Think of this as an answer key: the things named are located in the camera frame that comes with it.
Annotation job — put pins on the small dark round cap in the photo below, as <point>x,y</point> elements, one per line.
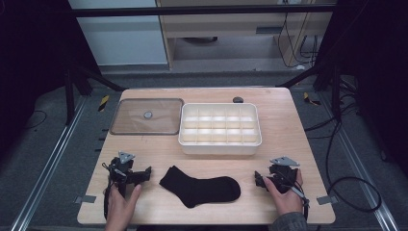
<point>238,99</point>

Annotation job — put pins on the light wooden desk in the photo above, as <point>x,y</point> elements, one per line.
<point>224,32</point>

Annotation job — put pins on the aluminium floor rail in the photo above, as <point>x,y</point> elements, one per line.
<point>48,166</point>
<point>362,166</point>

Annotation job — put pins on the dark curtain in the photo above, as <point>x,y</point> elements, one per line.
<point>378,64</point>
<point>29,48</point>

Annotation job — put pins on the transparent box lid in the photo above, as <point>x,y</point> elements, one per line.
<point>147,116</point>

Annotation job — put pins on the black sock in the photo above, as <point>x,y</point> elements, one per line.
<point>198,188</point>

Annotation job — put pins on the black horizontal frame bar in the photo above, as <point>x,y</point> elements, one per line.
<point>198,11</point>

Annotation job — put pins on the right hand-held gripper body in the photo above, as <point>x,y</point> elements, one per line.
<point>284,174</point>

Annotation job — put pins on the grey tape piece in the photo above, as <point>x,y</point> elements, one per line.
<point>85,199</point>
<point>327,200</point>

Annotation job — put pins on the person's left hand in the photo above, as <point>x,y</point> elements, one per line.
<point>119,208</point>

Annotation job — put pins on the white divided storage box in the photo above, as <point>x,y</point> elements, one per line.
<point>220,128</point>

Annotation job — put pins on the yellow black striped tape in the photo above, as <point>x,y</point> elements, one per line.
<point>103,103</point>
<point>310,99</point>

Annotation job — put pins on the white cabinet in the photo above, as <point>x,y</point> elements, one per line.
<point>122,38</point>

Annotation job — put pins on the black metal stand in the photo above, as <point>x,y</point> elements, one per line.
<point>336,93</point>
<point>69,96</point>

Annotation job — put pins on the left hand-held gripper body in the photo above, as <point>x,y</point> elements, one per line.
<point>119,173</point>

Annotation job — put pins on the person's right hand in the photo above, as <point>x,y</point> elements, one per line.
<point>286,202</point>

